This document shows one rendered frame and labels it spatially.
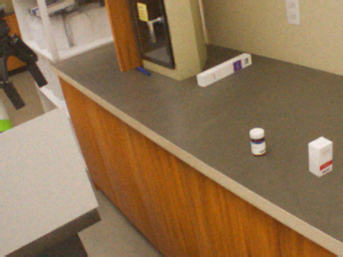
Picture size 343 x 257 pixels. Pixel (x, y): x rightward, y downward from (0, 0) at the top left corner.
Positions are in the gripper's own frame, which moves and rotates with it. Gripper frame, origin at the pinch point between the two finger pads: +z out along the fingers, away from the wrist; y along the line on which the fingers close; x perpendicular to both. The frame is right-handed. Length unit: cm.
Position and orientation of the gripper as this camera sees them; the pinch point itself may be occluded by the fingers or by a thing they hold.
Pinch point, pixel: (30, 92)
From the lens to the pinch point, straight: 107.5
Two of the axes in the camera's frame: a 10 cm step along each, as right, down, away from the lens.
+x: -9.1, 3.5, 2.1
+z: 4.1, 8.3, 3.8
